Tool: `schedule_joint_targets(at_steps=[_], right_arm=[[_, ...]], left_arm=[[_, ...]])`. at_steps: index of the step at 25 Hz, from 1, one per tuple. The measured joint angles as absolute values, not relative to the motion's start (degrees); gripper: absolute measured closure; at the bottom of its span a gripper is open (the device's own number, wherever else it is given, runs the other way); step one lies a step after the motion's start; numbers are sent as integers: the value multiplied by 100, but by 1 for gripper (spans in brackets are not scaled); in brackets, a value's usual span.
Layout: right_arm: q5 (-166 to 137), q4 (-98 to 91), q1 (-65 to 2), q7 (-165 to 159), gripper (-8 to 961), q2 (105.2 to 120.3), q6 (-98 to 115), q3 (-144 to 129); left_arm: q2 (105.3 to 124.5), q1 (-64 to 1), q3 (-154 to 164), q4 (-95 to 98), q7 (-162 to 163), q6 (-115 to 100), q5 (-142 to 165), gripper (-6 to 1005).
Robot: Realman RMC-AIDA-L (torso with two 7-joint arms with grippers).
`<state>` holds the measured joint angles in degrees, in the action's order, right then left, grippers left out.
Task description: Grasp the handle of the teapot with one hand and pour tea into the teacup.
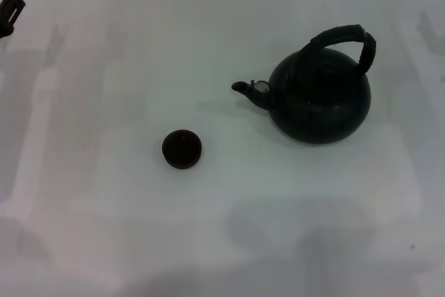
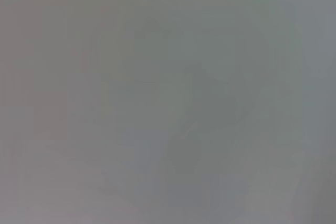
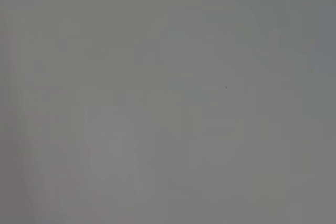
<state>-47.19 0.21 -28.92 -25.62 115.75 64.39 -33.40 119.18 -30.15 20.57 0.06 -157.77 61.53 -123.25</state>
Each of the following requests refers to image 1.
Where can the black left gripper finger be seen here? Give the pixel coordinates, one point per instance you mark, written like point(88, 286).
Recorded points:
point(10, 8)

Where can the small dark teacup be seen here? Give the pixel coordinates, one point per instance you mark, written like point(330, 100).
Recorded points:
point(181, 149)

